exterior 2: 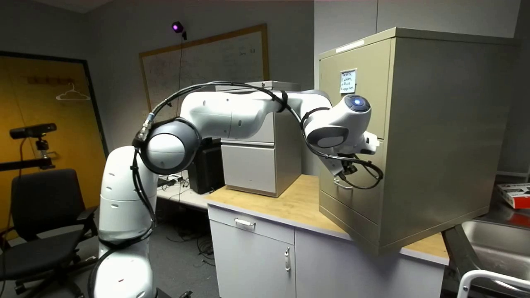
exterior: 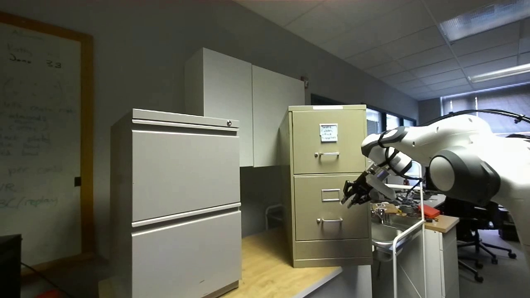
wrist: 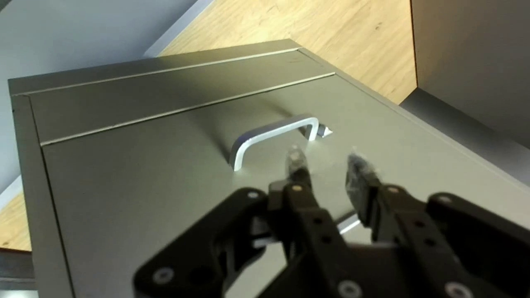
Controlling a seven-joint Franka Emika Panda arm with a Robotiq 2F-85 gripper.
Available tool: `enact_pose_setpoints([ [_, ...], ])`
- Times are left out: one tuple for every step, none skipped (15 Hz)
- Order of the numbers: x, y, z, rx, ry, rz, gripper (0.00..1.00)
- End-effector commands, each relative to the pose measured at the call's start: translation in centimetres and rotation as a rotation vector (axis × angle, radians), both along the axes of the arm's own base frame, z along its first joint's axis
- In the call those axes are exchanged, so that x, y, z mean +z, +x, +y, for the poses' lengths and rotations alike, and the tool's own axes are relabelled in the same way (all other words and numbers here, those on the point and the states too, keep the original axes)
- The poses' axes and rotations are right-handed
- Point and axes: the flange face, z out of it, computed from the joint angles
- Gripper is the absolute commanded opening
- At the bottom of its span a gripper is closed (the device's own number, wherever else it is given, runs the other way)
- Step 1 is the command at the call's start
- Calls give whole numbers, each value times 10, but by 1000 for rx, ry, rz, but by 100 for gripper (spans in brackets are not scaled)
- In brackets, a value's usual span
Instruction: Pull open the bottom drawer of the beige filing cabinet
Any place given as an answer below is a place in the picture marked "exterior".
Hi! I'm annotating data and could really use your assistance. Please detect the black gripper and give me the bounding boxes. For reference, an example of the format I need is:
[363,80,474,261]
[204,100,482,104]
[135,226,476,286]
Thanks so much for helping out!
[342,167,398,210]

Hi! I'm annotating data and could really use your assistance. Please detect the beige drawer with metal handle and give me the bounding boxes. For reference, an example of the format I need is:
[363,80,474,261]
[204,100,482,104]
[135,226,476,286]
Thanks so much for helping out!
[294,173,373,241]

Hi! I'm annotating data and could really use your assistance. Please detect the beige drawer with white label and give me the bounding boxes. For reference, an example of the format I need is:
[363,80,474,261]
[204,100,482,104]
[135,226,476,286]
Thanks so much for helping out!
[290,105,370,175]

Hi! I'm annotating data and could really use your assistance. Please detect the grey lateral filing cabinet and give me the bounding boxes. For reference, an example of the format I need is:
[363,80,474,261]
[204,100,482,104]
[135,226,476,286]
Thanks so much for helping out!
[110,105,246,298]

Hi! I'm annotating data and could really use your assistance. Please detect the white paper label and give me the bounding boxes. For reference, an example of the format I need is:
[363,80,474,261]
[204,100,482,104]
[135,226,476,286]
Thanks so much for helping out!
[318,120,340,143]

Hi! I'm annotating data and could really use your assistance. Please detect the small red object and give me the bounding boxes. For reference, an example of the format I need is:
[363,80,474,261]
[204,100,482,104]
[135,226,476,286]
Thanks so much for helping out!
[421,203,443,219]

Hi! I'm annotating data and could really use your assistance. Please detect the dark row of windows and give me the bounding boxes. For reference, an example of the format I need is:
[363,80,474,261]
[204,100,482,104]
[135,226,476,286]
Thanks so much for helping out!
[365,105,419,137]

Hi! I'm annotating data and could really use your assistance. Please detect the wooden desk with grey panel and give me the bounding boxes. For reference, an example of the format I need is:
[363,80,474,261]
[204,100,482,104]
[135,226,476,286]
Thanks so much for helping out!
[221,228,375,298]

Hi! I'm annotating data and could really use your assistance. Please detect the white desk with wood top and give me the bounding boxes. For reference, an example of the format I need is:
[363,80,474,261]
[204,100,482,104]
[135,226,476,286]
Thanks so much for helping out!
[370,201,461,298]

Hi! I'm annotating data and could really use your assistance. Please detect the black office chair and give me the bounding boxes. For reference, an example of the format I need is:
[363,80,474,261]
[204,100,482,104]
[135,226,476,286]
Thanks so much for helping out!
[479,203,519,261]
[444,196,487,284]

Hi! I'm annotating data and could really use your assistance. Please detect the grey window blinds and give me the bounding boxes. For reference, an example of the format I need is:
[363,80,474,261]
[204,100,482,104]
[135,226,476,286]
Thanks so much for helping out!
[441,89,530,133]

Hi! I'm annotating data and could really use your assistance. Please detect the long fluorescent ceiling light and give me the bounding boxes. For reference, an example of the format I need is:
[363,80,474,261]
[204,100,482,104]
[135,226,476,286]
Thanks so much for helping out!
[469,61,530,84]

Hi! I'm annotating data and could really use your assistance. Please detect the square ceiling light panel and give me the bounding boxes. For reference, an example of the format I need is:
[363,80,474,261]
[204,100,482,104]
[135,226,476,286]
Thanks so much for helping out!
[439,0,530,42]

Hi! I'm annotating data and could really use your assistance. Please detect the wood framed whiteboard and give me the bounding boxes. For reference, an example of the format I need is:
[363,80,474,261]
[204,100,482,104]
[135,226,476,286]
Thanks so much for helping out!
[0,9,96,266]

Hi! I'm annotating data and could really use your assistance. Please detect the beige filing cabinet frame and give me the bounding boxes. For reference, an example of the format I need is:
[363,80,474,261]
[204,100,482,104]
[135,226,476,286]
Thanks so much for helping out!
[279,102,375,269]

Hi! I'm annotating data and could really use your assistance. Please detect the white metal tube frame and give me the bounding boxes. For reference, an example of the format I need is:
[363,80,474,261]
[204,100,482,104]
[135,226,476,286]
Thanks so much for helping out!
[390,183,428,298]

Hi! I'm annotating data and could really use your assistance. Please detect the white overhead wall cabinet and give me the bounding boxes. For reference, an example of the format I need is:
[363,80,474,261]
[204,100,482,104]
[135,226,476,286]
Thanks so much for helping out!
[184,46,307,168]

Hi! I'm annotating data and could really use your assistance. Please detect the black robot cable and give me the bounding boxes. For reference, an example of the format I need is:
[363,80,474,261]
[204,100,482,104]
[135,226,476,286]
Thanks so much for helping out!
[441,105,530,125]

